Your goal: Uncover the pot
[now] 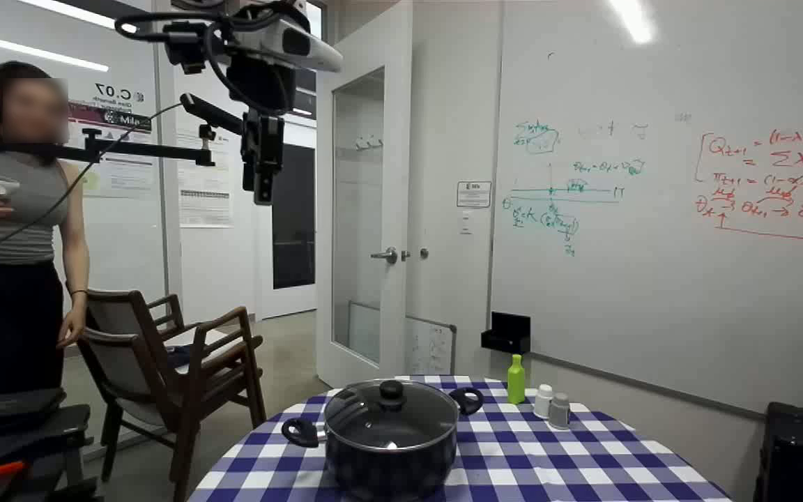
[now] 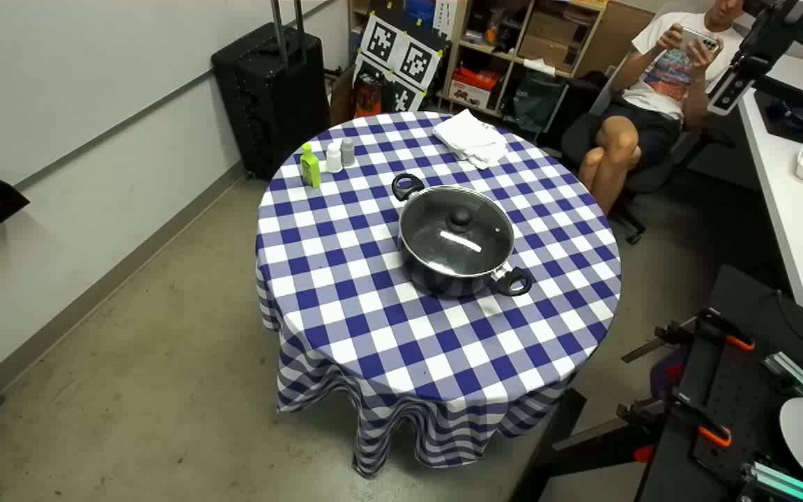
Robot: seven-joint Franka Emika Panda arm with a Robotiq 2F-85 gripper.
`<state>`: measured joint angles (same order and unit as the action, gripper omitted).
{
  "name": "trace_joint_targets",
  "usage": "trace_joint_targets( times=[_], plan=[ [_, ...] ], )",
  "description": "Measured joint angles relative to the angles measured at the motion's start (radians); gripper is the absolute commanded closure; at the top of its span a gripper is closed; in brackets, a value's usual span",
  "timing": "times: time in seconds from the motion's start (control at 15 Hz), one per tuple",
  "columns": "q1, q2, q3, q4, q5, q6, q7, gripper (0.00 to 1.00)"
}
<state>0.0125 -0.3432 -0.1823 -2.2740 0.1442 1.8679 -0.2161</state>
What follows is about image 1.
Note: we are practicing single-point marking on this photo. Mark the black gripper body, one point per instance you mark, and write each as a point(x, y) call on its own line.
point(264, 144)

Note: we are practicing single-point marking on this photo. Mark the black glass pot lid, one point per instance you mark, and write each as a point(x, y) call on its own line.
point(390, 413)

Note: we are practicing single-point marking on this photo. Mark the white black Franka robot arm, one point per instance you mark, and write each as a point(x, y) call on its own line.
point(280, 42)

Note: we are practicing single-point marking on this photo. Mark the standing person left forearm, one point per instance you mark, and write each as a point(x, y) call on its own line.
point(77, 265)

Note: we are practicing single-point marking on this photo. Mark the black cooking pot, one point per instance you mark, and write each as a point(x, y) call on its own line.
point(388, 463)

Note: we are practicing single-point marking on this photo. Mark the standing person left hand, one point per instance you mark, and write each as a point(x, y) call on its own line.
point(74, 328)

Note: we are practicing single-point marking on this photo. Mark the white door with glass panel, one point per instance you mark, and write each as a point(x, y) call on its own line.
point(364, 205)

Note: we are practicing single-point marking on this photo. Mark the room number sign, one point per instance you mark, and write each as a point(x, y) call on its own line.
point(121, 92)

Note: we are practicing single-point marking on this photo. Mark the dark wooden armchair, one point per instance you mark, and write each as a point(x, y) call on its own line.
point(165, 367)

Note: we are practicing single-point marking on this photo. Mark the ceiling light strip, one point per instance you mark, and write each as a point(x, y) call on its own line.
point(28, 47)
point(77, 11)

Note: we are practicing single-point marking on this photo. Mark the standing person in grey top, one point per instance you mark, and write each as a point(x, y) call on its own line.
point(11, 279)

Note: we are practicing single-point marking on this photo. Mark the green plastic bottle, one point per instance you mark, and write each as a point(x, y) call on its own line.
point(517, 379)

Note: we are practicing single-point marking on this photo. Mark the black equipment stand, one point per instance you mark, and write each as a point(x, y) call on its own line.
point(20, 427)

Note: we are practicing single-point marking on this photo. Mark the white shaker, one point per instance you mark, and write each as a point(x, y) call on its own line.
point(542, 403)

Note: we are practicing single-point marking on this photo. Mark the grey shaker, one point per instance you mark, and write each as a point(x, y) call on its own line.
point(559, 410)

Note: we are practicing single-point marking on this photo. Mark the blue white checkered tablecloth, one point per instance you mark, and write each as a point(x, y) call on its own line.
point(551, 463)

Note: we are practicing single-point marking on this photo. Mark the whiteboard with writing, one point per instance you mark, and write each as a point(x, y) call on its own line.
point(680, 279)

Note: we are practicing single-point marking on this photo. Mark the black suitcase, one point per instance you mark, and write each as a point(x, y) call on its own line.
point(802, 455)

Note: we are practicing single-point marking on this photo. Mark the small paper wall sign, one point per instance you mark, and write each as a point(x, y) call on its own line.
point(475, 192)

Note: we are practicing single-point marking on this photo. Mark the black wall-mounted box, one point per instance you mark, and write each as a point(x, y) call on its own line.
point(506, 332)

